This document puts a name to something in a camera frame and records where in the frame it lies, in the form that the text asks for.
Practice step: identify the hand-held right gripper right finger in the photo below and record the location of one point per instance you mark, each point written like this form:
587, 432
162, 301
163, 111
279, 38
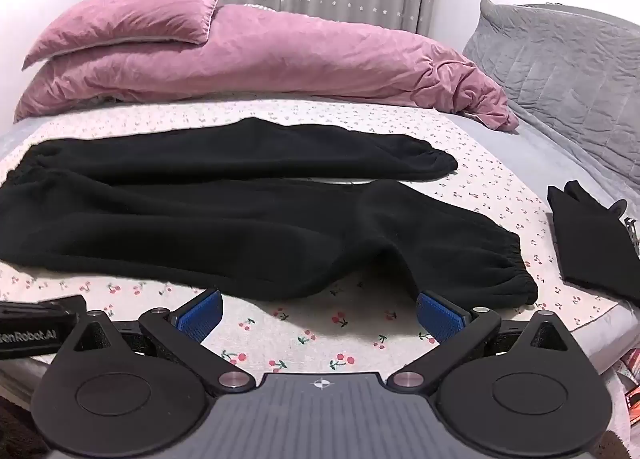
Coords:
443, 317

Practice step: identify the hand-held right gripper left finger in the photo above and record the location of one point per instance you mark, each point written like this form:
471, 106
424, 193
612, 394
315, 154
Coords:
202, 315

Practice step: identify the black pants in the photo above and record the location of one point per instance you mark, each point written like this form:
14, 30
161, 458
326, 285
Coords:
250, 224

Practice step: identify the cherry-print bed cover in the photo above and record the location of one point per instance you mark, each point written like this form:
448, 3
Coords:
350, 319

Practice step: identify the folded black cloth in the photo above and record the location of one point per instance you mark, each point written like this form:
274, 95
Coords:
590, 244

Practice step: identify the red printed packet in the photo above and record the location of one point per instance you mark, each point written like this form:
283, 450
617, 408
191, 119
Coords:
631, 379

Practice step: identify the large pink pillow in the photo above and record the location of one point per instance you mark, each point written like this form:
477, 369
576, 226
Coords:
300, 56

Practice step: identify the grey textured pillow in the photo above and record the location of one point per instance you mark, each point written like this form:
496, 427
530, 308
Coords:
565, 69

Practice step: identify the metal frame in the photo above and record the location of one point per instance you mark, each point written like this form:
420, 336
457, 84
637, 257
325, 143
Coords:
633, 234

